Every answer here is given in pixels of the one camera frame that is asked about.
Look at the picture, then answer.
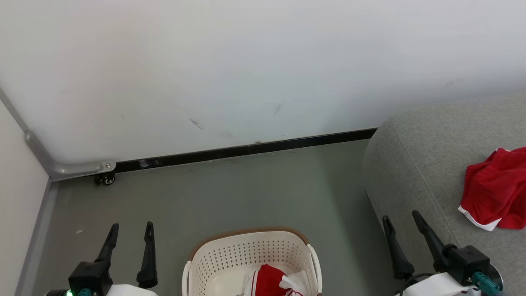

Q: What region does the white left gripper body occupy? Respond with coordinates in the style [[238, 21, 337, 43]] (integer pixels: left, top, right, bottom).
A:
[[106, 284, 159, 296]]

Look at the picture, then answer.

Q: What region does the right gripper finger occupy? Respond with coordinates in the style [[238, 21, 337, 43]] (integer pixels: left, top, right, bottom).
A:
[[412, 210, 448, 272], [382, 215, 415, 280]]

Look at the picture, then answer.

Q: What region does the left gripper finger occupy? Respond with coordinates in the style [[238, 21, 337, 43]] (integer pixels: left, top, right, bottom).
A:
[[95, 223, 120, 264], [137, 221, 158, 288]]

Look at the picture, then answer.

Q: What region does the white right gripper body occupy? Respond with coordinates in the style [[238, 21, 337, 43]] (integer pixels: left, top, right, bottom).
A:
[[394, 272, 481, 296]]

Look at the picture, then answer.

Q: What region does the red shorts white hem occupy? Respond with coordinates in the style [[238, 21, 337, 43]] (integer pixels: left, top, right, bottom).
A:
[[458, 147, 526, 231]]

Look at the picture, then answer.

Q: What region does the red white striped jersey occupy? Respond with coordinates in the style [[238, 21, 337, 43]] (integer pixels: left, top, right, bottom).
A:
[[242, 264, 309, 296]]

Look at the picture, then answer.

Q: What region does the grey fabric sofa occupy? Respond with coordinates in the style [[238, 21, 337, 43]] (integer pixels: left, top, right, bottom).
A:
[[362, 94, 526, 296]]

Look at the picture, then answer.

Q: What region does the cream perforated laundry basket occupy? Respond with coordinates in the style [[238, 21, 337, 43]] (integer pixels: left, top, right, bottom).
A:
[[182, 227, 323, 296]]

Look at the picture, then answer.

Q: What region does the black baseboard strip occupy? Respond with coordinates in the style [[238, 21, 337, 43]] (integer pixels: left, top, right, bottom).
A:
[[115, 128, 378, 173]]

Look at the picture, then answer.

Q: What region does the teal right cable plug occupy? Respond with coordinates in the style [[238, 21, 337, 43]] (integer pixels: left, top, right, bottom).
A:
[[472, 271, 500, 294]]

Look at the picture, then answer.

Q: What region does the grey metal frame tube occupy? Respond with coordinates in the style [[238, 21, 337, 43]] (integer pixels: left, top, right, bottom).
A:
[[0, 88, 117, 181]]

